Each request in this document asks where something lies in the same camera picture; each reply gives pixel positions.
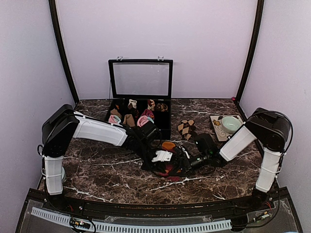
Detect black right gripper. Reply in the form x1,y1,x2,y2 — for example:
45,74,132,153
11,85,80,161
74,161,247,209
169,151,210,177

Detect maroon purple orange striped sock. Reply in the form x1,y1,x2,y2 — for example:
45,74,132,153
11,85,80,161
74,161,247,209
158,141,181,182

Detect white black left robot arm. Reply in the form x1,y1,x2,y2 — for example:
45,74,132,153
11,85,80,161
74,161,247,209
37,104,161,212

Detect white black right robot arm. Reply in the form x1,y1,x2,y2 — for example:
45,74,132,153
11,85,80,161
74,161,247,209
179,108,294,211

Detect pink white rolled sock right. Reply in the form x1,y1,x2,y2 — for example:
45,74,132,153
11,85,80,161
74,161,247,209
137,116,154,127

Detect pink white rolled sock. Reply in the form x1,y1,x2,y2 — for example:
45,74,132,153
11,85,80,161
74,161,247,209
137,116,154,127
108,115,121,124

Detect brown argyle rolled sock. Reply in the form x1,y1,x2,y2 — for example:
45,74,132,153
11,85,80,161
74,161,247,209
177,119,197,140

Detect brown tan rolled sock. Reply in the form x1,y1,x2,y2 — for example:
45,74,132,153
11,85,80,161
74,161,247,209
123,114,136,127

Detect maroon teal rolled sock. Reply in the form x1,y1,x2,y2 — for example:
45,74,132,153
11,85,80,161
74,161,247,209
141,109,155,120

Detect pink white rolled sock left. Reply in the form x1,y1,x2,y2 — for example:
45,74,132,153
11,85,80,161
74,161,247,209
108,115,121,124

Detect leopard pattern rolled sock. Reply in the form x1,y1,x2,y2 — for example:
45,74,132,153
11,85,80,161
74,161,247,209
155,103,169,112

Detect cream brown rolled sock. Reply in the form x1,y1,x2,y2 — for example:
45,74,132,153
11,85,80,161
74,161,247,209
128,99,137,109

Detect pale green ceramic bowl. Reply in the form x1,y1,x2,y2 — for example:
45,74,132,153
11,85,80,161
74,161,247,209
221,116,242,134

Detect black sock organizer box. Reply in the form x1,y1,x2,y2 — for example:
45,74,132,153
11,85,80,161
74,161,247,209
105,58,173,140

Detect pale green bowl left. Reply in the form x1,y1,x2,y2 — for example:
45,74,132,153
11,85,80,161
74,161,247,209
62,167,66,183

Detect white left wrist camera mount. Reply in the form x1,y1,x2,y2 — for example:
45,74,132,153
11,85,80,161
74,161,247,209
152,150,173,163

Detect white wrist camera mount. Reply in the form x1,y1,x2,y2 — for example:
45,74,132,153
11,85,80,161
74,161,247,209
152,150,173,163
174,145,191,159

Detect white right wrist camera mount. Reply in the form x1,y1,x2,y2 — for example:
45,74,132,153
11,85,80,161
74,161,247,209
174,145,191,159

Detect black front table rail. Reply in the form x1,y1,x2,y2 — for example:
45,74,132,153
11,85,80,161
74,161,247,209
26,188,290,219

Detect white slotted cable duct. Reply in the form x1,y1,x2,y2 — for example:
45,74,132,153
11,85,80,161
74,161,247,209
31,207,232,233

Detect black right frame post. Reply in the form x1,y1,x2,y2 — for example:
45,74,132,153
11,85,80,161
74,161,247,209
234,0,265,102

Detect black frame post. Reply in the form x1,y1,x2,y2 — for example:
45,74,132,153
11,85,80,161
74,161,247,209
234,0,265,102
48,0,80,104

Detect black left frame post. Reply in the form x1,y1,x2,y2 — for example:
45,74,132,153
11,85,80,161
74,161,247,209
48,0,80,104

